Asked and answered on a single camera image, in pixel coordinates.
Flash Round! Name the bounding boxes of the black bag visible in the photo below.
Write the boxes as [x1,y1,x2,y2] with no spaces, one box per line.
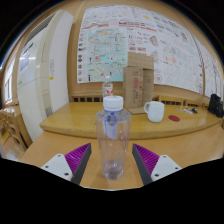
[208,93,224,119]

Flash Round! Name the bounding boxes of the flat round red coaster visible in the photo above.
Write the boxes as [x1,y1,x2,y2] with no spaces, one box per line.
[168,114,181,123]

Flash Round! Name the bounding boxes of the brown cardboard box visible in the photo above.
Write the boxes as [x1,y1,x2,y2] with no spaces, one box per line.
[122,51,155,116]

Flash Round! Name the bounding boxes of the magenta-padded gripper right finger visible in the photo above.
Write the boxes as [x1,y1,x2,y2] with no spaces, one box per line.
[131,143,183,186]

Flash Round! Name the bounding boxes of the white standing air conditioner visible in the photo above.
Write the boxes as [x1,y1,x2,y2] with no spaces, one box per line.
[16,9,75,143]

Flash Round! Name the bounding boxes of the large wall poster with map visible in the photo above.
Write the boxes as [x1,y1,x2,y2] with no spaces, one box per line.
[76,4,205,96]

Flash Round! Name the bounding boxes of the white ceramic mug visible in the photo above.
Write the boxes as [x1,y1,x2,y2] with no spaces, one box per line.
[143,100,166,123]

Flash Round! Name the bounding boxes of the red-labelled clear drink bottle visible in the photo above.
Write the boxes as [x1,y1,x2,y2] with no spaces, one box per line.
[102,75,114,99]

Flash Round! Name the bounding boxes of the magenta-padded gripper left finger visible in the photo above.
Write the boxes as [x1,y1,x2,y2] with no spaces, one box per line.
[40,142,93,186]

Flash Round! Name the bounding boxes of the clear white-capped water bottle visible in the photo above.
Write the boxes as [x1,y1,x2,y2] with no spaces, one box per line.
[95,95,132,181]

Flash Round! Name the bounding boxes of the wooden chairs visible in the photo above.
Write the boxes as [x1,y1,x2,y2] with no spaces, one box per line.
[0,105,33,158]

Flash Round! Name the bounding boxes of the narrow wall poster with diagrams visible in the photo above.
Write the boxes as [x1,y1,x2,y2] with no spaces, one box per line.
[197,36,223,98]

